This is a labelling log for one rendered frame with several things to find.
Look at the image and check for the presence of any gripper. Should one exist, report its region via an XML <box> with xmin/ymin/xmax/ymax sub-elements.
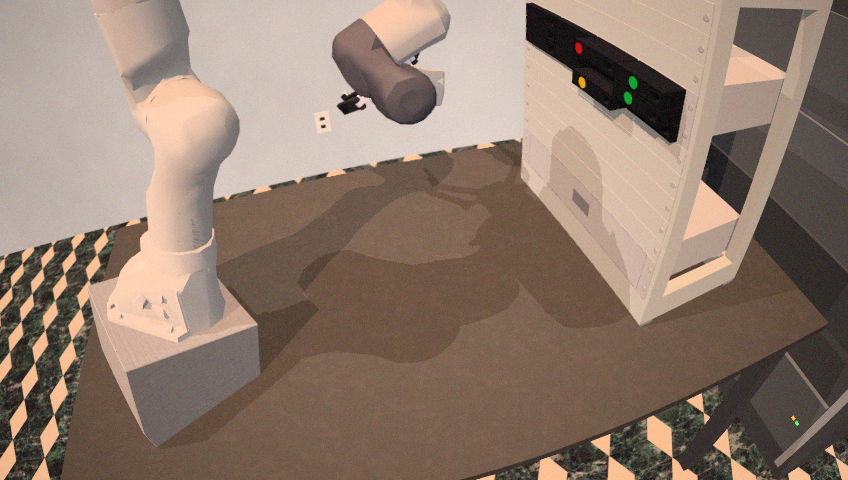
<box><xmin>337</xmin><ymin>53</ymin><xmax>420</xmax><ymax>115</ymax></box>

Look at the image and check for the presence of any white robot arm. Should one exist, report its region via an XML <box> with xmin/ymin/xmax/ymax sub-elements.
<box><xmin>91</xmin><ymin>0</ymin><xmax>451</xmax><ymax>343</ymax></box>

